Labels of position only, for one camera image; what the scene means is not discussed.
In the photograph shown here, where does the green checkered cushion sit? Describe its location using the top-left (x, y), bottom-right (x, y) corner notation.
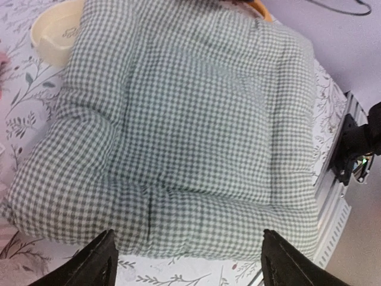
top-left (1, 1), bottom-right (318, 261)

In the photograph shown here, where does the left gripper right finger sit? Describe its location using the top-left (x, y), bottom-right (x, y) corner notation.
top-left (261, 229), bottom-right (346, 286)

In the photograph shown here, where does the pink pet bowl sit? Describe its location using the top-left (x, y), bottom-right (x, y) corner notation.
top-left (0, 52), bottom-right (10, 97)

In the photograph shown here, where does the front aluminium rail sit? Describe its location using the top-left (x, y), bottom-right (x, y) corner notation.
top-left (309, 89), bottom-right (368, 269)

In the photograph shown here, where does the cream pet bowl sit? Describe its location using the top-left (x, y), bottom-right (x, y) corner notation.
top-left (30, 1), bottom-right (85, 67)

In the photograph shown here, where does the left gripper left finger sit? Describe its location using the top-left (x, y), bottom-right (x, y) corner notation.
top-left (31, 229), bottom-right (118, 286)

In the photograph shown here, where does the floral table mat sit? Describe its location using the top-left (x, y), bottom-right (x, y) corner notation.
top-left (1, 1), bottom-right (350, 285)

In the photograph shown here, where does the yellow bowl stand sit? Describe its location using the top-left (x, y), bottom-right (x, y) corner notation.
top-left (248, 0), bottom-right (272, 23)

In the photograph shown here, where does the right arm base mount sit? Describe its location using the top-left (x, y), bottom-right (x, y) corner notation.
top-left (329, 103), bottom-right (380, 186)

